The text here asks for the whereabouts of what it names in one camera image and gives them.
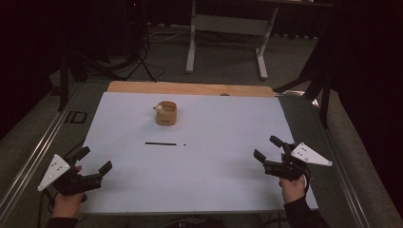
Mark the black metal stand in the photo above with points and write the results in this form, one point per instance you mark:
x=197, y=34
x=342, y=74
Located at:
x=320, y=79

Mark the black thin pen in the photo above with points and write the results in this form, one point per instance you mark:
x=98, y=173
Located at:
x=164, y=144

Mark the black tripod stand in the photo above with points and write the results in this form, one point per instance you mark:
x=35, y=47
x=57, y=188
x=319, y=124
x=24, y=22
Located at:
x=139, y=53

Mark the person's right hand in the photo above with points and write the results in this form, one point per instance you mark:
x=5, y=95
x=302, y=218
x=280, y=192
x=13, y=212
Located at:
x=293, y=189

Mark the small white figure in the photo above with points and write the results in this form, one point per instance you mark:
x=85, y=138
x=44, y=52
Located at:
x=158, y=109

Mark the round bamboo pen holder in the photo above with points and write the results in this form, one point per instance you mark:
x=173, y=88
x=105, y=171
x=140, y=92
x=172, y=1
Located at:
x=166, y=117

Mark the person's left hand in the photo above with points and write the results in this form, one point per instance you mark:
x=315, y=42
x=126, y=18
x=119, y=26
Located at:
x=68, y=204

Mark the wooden table board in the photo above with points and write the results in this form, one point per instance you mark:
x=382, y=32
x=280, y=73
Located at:
x=190, y=88

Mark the metal floor rail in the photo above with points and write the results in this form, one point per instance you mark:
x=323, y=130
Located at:
x=342, y=177
x=34, y=152

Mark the pale blue table mat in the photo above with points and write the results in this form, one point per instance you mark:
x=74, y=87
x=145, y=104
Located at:
x=196, y=177

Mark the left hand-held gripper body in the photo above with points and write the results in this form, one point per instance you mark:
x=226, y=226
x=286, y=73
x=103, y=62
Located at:
x=53, y=171

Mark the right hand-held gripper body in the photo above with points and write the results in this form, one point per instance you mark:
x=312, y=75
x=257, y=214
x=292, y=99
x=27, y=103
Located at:
x=309, y=155

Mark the white metal desk frame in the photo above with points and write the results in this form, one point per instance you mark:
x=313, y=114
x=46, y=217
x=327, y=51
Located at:
x=231, y=24

